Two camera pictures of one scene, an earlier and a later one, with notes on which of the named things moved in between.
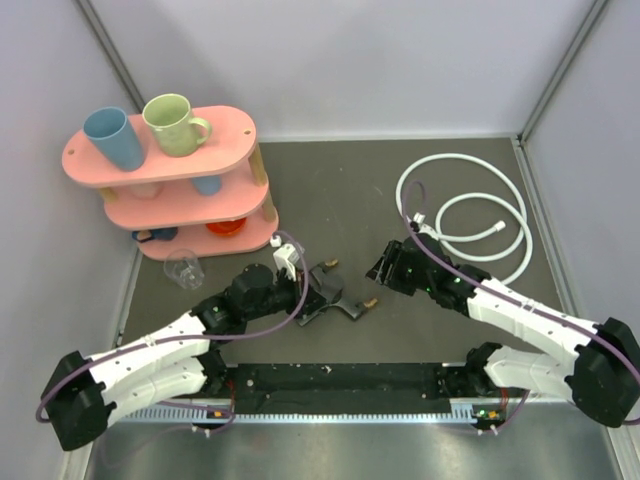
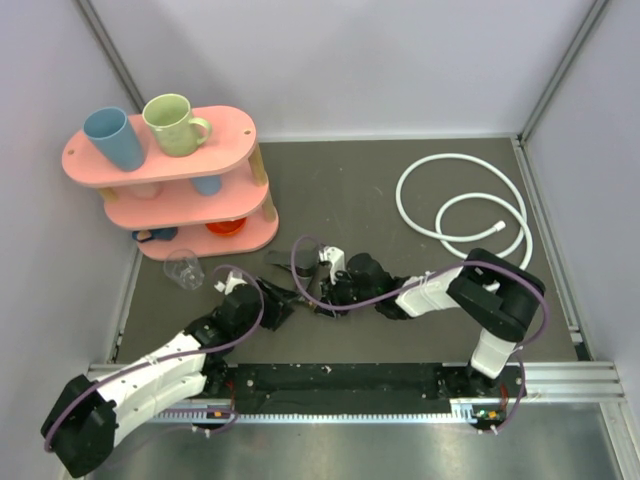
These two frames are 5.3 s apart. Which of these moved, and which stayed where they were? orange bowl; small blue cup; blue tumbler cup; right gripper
Moved: right gripper
Stayed: blue tumbler cup; small blue cup; orange bowl
